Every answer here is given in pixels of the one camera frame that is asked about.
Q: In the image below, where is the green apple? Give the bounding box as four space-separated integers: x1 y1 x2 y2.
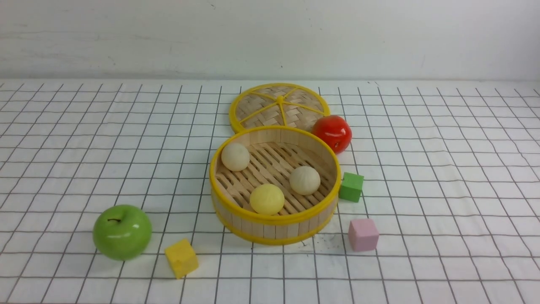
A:
92 204 152 261

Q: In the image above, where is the white grid tablecloth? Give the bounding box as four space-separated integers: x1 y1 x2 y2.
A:
0 79 540 304

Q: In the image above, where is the bamboo steamer tray yellow rim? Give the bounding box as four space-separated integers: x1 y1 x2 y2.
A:
209 126 342 246

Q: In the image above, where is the yellow cube block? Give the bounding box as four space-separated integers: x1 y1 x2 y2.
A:
165 239 199 279

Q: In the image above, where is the yellow bun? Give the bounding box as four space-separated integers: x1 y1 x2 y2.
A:
249 184 285 215

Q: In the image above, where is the red tomato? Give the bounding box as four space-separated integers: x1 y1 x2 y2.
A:
311 115 352 155

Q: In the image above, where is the cream bun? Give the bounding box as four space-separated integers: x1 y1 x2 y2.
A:
289 166 321 196
221 143 250 171

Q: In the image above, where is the woven bamboo steamer lid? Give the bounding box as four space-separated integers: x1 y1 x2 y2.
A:
228 83 330 133

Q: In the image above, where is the green cube block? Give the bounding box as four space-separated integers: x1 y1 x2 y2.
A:
339 172 364 203

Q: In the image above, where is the pink cube block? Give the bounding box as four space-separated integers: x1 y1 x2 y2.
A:
348 219 380 252

